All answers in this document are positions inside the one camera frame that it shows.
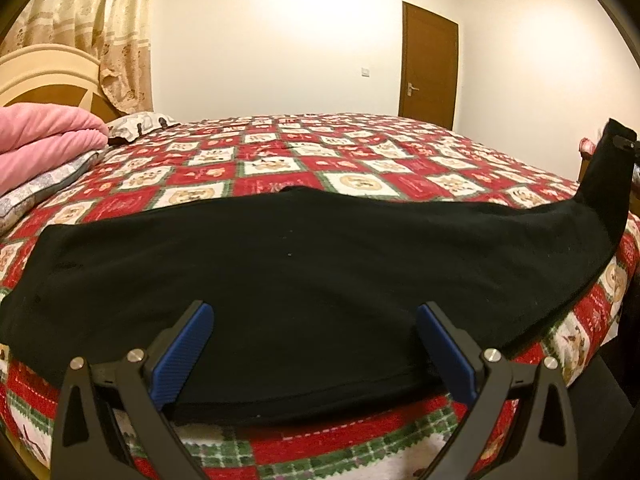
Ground cream wooden headboard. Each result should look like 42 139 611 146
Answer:
0 44 119 124

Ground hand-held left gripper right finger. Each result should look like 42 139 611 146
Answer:
415 301 582 480

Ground grey patterned pillow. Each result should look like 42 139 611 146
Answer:
105 111 179 145
0 150 104 234

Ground brown wooden door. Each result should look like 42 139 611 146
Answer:
397 1 460 131

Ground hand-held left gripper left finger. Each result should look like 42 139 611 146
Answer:
50 300 216 480

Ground red printed bedspread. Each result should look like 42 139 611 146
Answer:
0 111 640 480

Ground beige patterned curtain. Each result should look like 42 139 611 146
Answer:
0 0 162 115

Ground folded pink blanket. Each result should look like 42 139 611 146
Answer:
0 103 110 196

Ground black pants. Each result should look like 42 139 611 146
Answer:
0 117 640 427

